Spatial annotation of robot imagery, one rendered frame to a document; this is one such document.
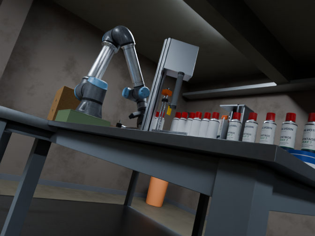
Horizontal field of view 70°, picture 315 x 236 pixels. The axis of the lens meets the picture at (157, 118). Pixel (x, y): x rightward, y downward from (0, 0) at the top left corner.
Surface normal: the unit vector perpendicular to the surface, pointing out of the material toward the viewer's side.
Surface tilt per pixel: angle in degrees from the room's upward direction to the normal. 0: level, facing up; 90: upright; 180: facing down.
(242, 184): 90
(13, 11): 90
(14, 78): 90
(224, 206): 90
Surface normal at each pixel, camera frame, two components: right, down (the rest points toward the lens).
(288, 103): -0.75, -0.31
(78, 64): 0.62, 0.00
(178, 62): 0.14, -0.15
